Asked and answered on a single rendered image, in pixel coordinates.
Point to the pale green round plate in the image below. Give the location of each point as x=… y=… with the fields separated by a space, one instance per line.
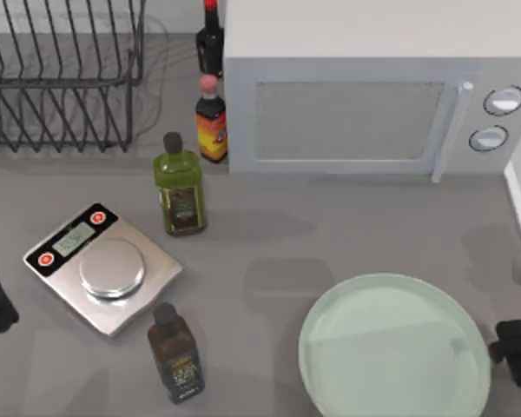
x=391 y=347

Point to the small white microwave knob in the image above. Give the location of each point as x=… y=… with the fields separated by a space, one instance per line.
x=488 y=138

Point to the large white microwave knob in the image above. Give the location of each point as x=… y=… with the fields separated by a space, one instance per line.
x=503 y=101

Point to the microwave door with grey window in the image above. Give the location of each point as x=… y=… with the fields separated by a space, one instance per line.
x=347 y=121

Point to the brown bottle with black cap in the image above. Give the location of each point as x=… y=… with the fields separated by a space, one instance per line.
x=176 y=356

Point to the pale microwave oven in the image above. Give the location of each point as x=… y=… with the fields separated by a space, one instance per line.
x=351 y=35

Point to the green oil bottle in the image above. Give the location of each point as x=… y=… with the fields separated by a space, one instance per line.
x=180 y=191

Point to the dark bottle with orange label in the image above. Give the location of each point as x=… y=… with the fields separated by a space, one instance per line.
x=211 y=126

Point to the silver kitchen scale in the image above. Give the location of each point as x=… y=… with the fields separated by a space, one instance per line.
x=113 y=269

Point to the dark bottle with red cap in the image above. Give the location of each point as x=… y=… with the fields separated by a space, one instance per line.
x=209 y=43

